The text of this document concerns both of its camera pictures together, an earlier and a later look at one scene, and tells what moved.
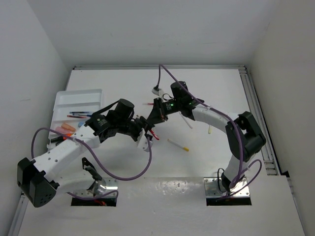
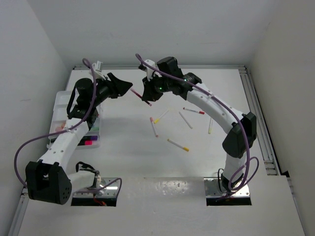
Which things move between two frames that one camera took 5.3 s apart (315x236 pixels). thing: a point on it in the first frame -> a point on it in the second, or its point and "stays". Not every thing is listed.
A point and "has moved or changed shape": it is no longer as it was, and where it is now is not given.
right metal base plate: x=214 y=187 stays
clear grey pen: x=186 y=121 stays
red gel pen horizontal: x=148 y=103 has moved or changed shape
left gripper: x=142 y=124 -> x=117 y=87
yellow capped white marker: x=185 y=148 stays
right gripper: x=158 y=114 -> x=149 y=93
